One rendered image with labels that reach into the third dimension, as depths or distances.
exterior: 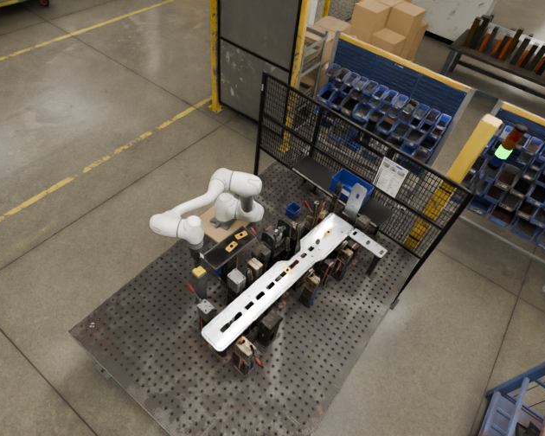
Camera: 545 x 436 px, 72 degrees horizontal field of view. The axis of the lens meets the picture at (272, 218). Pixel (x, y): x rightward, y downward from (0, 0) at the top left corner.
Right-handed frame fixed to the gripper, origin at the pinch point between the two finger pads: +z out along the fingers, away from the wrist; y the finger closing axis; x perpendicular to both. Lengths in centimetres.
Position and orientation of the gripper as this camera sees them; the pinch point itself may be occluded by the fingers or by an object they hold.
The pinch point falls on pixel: (197, 263)
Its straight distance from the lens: 234.1
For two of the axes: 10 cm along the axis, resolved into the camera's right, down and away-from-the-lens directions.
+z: -1.0, 6.3, 7.7
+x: 6.8, -5.2, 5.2
